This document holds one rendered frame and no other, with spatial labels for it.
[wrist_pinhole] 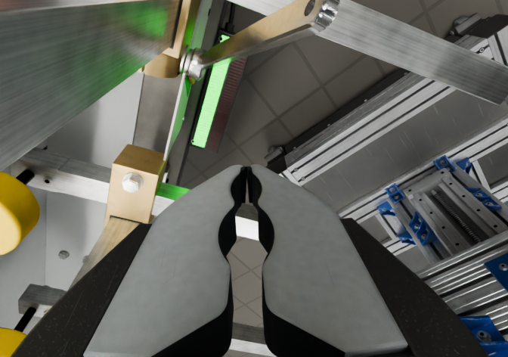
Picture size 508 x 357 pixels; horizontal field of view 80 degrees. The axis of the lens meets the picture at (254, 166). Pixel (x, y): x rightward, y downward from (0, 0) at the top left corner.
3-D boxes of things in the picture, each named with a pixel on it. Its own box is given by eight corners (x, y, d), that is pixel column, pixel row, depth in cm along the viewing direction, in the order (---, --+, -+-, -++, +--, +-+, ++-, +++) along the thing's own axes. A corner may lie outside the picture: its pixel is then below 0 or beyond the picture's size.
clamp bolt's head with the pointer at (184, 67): (209, 76, 39) (209, 49, 25) (203, 95, 40) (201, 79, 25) (193, 71, 39) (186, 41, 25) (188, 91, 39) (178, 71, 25)
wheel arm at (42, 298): (290, 327, 56) (293, 352, 52) (283, 338, 57) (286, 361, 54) (33, 278, 48) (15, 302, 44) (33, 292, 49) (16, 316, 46)
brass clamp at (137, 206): (174, 155, 38) (164, 177, 33) (154, 234, 44) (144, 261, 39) (122, 141, 36) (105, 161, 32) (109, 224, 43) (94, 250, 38)
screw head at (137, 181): (144, 175, 33) (141, 181, 32) (141, 190, 34) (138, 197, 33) (125, 170, 33) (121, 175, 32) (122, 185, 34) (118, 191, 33)
